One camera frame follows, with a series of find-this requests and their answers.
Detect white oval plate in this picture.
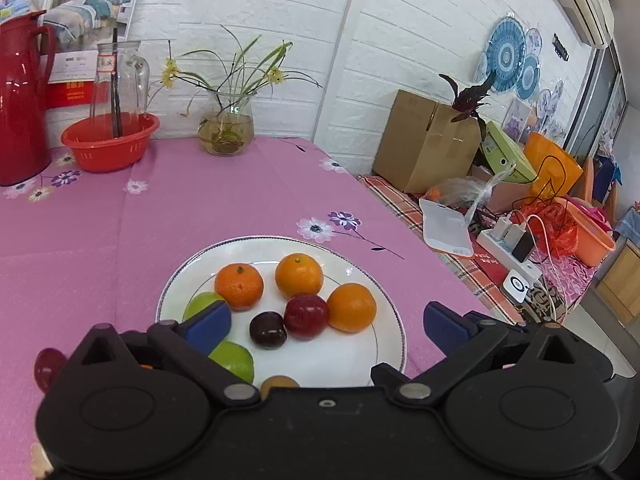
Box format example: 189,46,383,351
156,235,407,388

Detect glass vase with plant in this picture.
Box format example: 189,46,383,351
158,26,321,156

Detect smooth orange back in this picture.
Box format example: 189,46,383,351
274,252,324,299

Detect red thermos jug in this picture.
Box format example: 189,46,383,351
0,11,56,186

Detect green box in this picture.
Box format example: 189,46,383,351
480,122,537,184

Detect orange plastic basket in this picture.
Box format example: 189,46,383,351
554,197,616,268

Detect red plum on plate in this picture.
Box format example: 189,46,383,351
283,294,329,340

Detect white power strip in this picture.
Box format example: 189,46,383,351
476,230,542,285

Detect green apple upper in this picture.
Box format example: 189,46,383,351
182,292,224,321

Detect brown cardboard box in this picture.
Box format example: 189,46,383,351
372,90,480,195

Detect pink floral tablecloth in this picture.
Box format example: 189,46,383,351
1,136,483,479

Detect orange at plate right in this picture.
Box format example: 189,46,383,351
326,283,378,333

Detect large red apple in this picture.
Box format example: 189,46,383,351
34,348,67,393

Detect dark purple plum on plate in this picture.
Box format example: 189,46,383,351
250,311,288,350

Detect clear glass pitcher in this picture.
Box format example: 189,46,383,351
89,41,150,140

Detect mandarin orange with stem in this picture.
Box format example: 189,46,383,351
214,263,264,312

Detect blue decorative fan plates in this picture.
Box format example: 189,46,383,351
473,15,544,102

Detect orange bag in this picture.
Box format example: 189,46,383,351
524,132,582,200

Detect dark purple leaf plant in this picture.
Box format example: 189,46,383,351
439,70,497,141

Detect green apple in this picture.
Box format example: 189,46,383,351
208,340,255,384
182,292,224,321

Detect wooden cabinet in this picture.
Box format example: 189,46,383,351
596,242,640,326

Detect green apple lower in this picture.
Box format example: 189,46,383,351
208,340,255,384

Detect white router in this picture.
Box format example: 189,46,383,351
419,198,474,258

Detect brown kiwi on plate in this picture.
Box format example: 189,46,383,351
259,375,299,400

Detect clear plastic bag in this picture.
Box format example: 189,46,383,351
422,162,515,208

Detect red plastic basin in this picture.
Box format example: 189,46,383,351
61,114,160,172

